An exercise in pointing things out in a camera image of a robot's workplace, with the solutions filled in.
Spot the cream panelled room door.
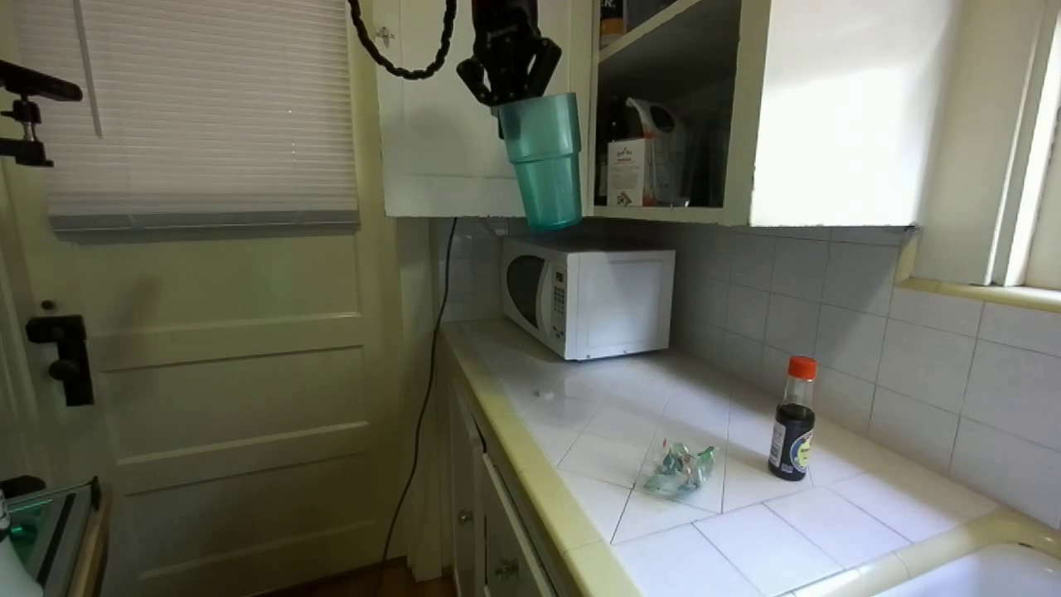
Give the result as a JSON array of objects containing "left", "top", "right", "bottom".
[{"left": 0, "top": 0, "right": 445, "bottom": 597}]

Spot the teal plastic cup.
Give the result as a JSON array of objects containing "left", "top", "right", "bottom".
[{"left": 490, "top": 89, "right": 587, "bottom": 235}]

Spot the white window blind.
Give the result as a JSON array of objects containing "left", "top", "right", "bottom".
[{"left": 43, "top": 0, "right": 364, "bottom": 244}]

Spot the metal edged stand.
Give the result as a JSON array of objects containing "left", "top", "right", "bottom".
[{"left": 0, "top": 476, "right": 109, "bottom": 597}]

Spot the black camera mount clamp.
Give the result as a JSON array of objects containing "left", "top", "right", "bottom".
[{"left": 0, "top": 61, "right": 88, "bottom": 174}]

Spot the black door latch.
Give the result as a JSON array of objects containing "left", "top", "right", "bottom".
[{"left": 28, "top": 313, "right": 96, "bottom": 407}]

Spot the crumpled clear plastic wrapper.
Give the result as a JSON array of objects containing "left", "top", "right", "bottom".
[{"left": 641, "top": 437, "right": 724, "bottom": 504}]

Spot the black power cord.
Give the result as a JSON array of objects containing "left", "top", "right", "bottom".
[{"left": 377, "top": 213, "right": 465, "bottom": 572}]

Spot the cream wall cupboard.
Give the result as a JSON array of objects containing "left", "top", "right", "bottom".
[{"left": 591, "top": 0, "right": 960, "bottom": 232}]

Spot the white microwave oven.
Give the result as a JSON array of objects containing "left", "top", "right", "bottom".
[{"left": 499, "top": 239, "right": 680, "bottom": 365}]

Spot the cream base cabinet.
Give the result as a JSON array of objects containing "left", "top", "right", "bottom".
[{"left": 445, "top": 370, "right": 585, "bottom": 597}]

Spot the dark sauce bottle red cap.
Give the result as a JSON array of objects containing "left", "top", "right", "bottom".
[{"left": 765, "top": 355, "right": 823, "bottom": 485}]

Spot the kitchen window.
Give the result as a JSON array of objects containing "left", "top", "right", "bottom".
[{"left": 988, "top": 0, "right": 1061, "bottom": 299}]

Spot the white kitchen sink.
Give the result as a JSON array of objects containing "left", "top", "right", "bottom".
[{"left": 789, "top": 517, "right": 1061, "bottom": 597}]

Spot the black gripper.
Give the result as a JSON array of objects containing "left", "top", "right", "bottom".
[{"left": 455, "top": 0, "right": 564, "bottom": 111}]

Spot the cream cupboard door with knob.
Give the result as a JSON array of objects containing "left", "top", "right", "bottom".
[{"left": 373, "top": 0, "right": 597, "bottom": 223}]

